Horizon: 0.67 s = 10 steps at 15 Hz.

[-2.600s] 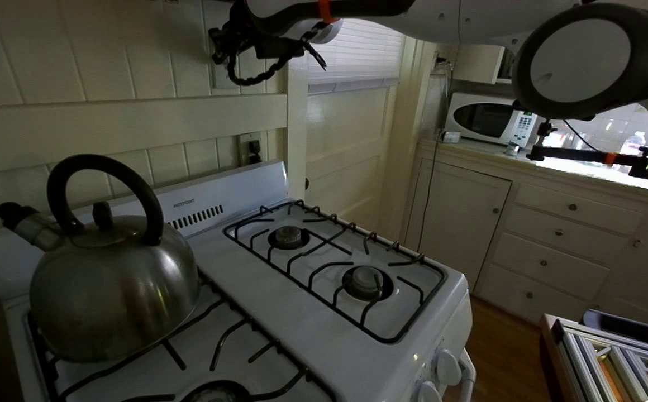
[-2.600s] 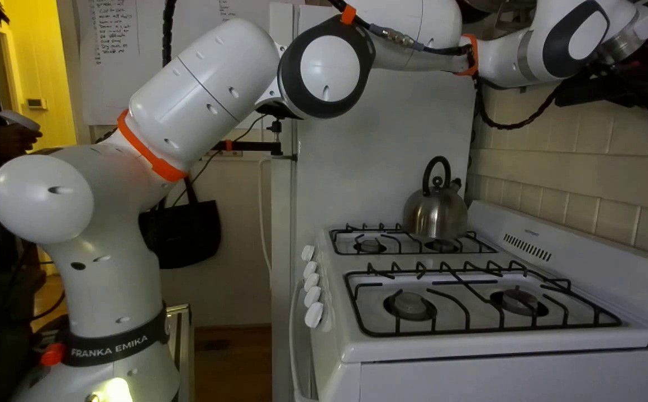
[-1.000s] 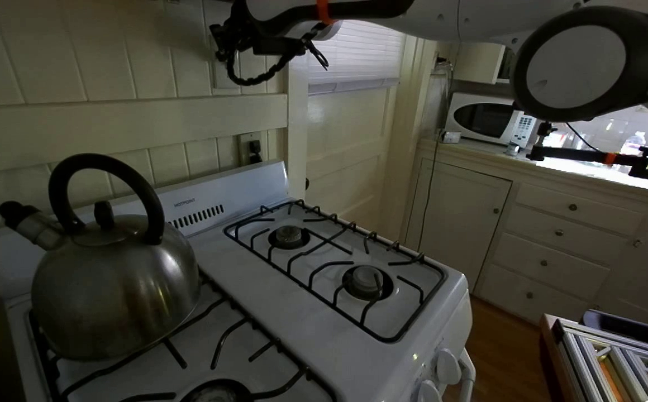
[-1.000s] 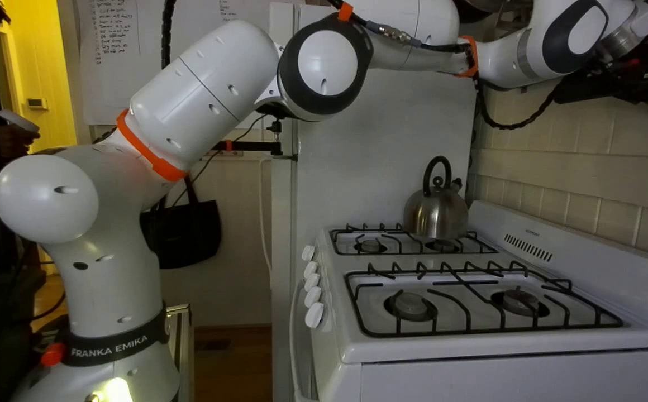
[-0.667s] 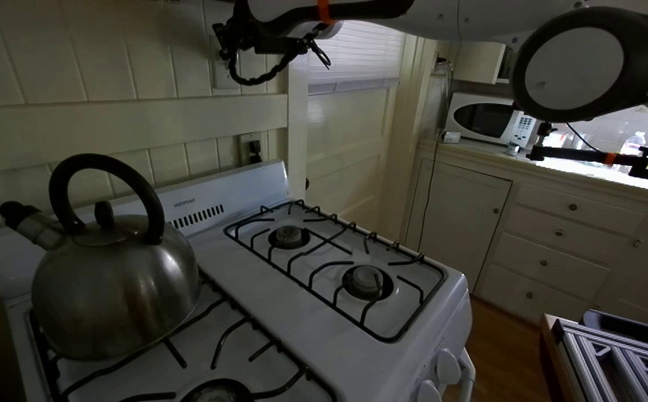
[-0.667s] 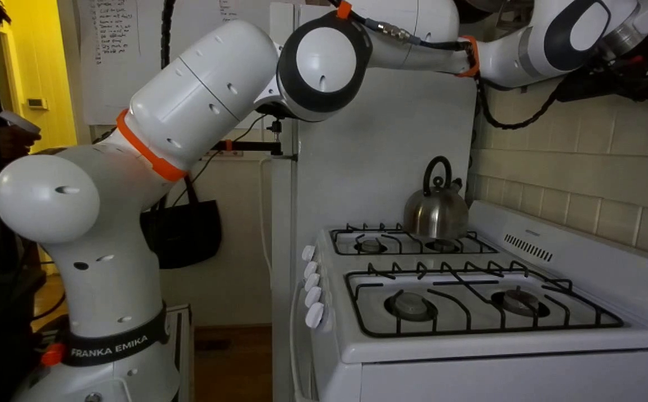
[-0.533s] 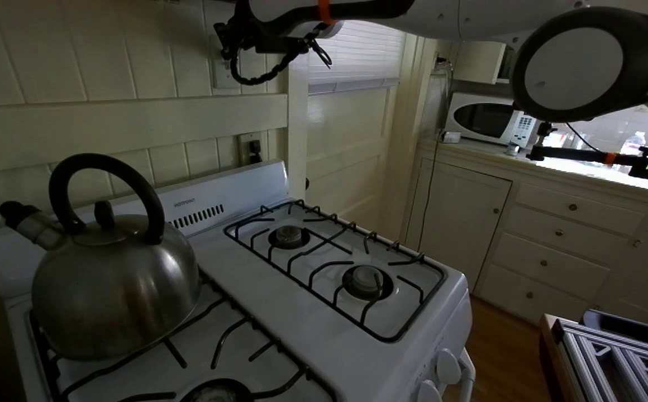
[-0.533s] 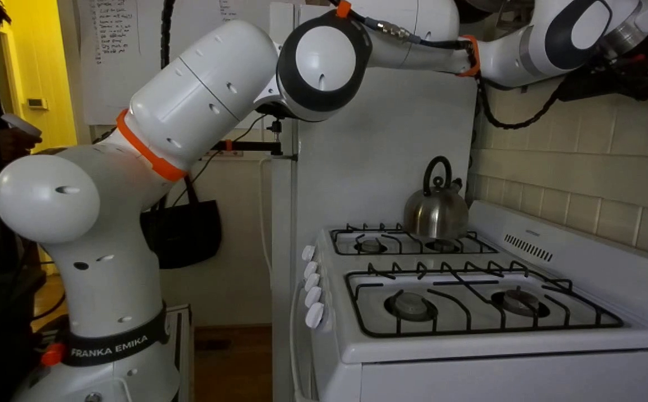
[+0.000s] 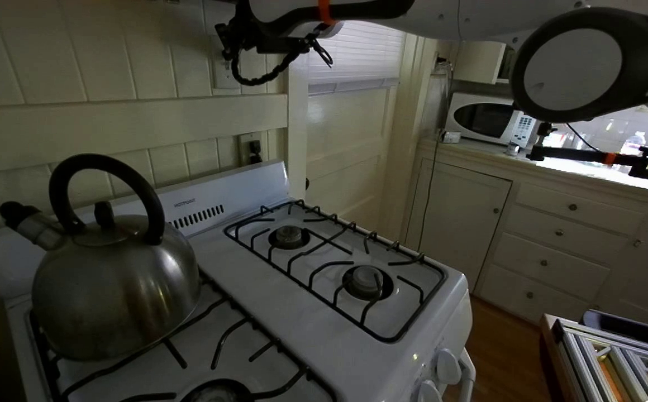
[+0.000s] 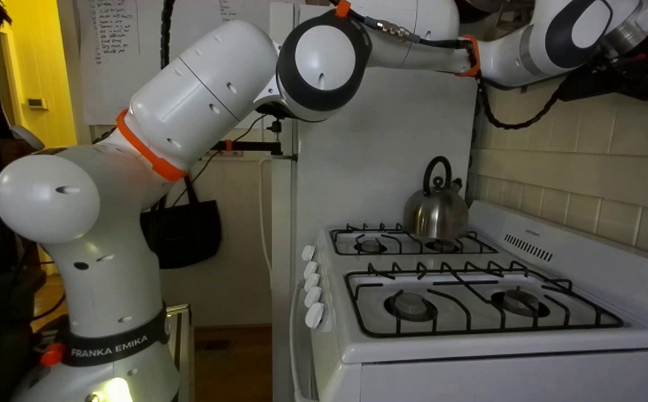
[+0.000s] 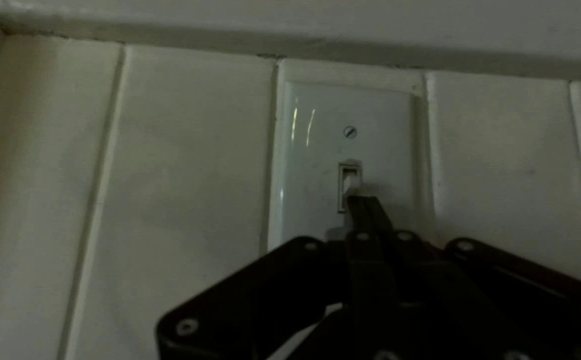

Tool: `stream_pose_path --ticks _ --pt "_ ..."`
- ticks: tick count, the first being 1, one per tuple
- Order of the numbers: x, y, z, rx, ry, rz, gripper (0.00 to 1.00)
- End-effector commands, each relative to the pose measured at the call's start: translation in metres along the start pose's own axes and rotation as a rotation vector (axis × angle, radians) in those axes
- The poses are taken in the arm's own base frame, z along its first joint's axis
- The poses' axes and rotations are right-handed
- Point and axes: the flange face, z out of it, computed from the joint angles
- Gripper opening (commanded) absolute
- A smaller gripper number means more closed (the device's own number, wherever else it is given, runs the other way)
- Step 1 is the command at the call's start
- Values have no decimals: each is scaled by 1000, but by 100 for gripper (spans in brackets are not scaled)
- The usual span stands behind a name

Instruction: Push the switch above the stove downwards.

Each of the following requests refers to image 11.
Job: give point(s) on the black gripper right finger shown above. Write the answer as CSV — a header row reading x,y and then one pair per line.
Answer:
x,y
476,301

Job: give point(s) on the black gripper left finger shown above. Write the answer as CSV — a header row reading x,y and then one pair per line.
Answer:
x,y
290,293

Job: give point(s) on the white switch toggle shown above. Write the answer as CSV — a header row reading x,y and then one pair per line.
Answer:
x,y
351,178

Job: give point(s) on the white light switch plate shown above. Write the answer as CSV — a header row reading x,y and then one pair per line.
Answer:
x,y
310,187

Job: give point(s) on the grey wall shelf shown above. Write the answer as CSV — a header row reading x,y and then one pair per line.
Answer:
x,y
302,21

